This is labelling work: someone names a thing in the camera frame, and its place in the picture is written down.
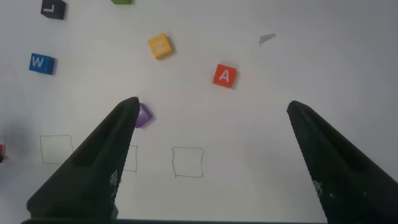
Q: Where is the blue letter W block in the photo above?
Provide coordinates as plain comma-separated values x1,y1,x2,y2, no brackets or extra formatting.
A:
29,52,56,75

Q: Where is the purple letter I block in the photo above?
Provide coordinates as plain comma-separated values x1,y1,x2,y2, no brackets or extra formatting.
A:
134,103,153,129

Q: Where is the yellow letter Z block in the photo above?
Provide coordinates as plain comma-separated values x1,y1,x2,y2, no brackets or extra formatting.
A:
148,32,174,60

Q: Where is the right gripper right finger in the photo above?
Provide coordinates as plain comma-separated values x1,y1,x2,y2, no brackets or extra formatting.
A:
285,100,398,224

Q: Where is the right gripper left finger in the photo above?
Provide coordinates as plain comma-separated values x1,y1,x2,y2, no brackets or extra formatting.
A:
26,96,141,221

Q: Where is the black letter L block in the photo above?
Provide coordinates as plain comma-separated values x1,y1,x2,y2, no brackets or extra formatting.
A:
40,0,67,21

